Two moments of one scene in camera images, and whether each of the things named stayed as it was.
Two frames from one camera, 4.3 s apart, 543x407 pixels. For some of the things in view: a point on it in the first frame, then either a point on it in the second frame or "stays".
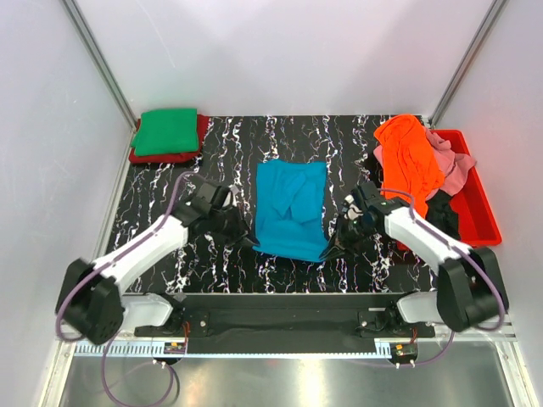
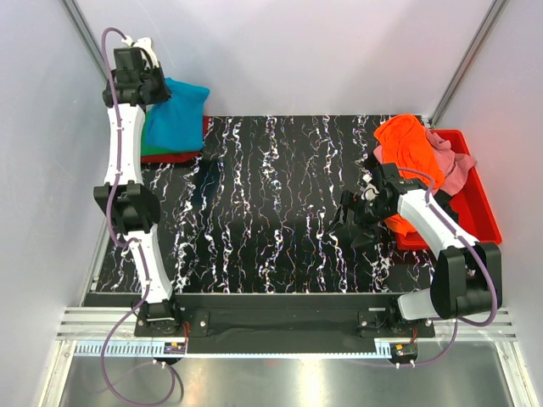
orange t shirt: x=410 y=164 stays
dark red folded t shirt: x=203 y=120 stays
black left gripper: x=241 y=231 -> x=155 y=69
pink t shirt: x=453 y=164 stays
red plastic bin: x=477 y=220 stays
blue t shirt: x=289 y=205 -> x=176 y=124
